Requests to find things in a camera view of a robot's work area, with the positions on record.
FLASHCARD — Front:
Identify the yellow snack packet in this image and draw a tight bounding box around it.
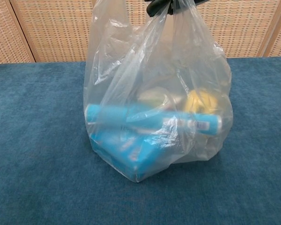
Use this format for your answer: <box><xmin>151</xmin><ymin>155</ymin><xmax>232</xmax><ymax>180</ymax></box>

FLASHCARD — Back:
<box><xmin>184</xmin><ymin>90</ymin><xmax>220</xmax><ymax>115</ymax></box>

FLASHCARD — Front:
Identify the clear plastic shopping bag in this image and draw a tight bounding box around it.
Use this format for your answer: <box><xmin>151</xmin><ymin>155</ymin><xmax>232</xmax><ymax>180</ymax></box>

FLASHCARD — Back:
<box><xmin>83</xmin><ymin>0</ymin><xmax>234</xmax><ymax>184</ymax></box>

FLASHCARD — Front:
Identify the silver green wrapped snack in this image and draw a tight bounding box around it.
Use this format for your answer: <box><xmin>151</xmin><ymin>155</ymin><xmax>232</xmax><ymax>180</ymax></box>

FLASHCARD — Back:
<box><xmin>138</xmin><ymin>87</ymin><xmax>177</xmax><ymax>110</ymax></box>

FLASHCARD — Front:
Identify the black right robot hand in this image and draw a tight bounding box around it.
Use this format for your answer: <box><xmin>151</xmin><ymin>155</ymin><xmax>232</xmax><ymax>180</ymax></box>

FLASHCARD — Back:
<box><xmin>146</xmin><ymin>0</ymin><xmax>177</xmax><ymax>17</ymax></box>

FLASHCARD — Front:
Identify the woven rattan folding screen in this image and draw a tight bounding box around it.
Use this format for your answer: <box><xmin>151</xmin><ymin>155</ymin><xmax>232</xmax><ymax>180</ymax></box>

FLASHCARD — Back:
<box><xmin>0</xmin><ymin>0</ymin><xmax>281</xmax><ymax>65</ymax></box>

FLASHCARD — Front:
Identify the blue snack box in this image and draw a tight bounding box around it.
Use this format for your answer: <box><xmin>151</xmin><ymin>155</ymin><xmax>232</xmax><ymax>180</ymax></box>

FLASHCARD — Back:
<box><xmin>88</xmin><ymin>130</ymin><xmax>170</xmax><ymax>183</ymax></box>

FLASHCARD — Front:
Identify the teal velvet tablecloth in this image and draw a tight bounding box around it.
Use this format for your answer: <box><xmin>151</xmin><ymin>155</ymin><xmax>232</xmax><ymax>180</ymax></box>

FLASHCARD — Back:
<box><xmin>0</xmin><ymin>55</ymin><xmax>281</xmax><ymax>225</ymax></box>

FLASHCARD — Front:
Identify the blue cylindrical snack tube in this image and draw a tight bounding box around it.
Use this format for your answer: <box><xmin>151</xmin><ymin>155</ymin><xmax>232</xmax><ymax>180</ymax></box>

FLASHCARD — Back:
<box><xmin>85</xmin><ymin>102</ymin><xmax>223</xmax><ymax>137</ymax></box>

